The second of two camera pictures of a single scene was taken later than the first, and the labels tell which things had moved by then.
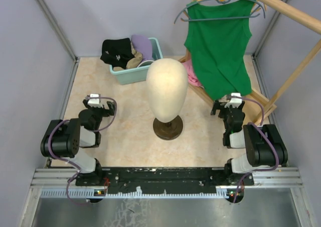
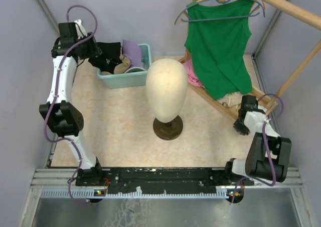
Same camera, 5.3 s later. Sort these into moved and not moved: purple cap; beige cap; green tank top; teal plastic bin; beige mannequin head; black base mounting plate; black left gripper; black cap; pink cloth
Moved: black cap; beige cap; teal plastic bin; black left gripper; purple cap
Not moved: beige mannequin head; black base mounting plate; pink cloth; green tank top
